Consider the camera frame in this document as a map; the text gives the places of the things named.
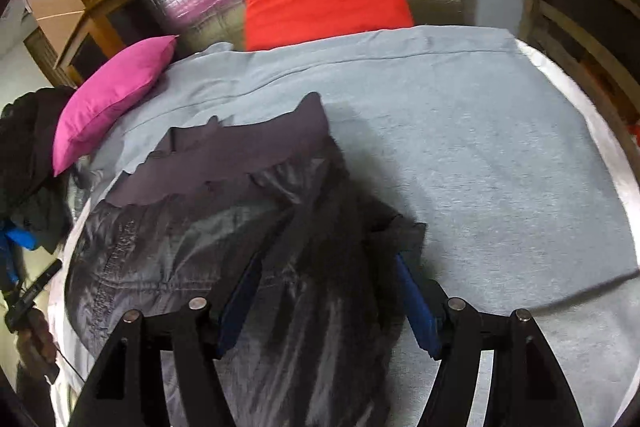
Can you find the grey blanket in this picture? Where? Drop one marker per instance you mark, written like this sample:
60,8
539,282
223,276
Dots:
527,198

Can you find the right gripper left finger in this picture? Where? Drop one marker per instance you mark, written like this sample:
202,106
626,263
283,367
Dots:
126,386

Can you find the wooden table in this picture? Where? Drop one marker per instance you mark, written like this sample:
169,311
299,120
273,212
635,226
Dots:
602,37

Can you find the blue jacket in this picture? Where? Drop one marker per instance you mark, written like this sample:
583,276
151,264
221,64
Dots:
14,241

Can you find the black puffer coat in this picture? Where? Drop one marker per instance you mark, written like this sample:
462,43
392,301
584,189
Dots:
32,197

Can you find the pink pillow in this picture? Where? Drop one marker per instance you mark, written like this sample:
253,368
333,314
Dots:
113,89

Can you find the dark quilted jacket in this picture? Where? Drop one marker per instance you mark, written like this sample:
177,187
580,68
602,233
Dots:
240,256

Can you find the person's left hand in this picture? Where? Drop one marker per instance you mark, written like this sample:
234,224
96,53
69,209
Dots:
36,347

